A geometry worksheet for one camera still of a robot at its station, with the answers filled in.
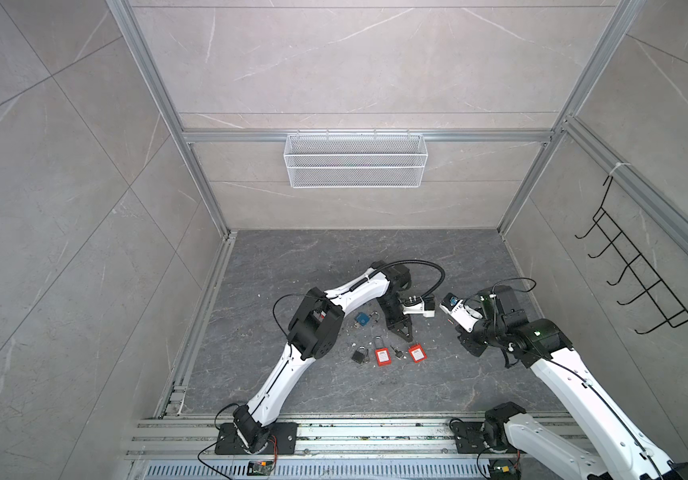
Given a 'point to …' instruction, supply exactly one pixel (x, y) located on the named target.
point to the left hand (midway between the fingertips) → (408, 332)
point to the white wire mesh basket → (353, 161)
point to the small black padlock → (361, 354)
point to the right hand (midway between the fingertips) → (461, 322)
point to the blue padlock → (364, 318)
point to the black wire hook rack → (621, 247)
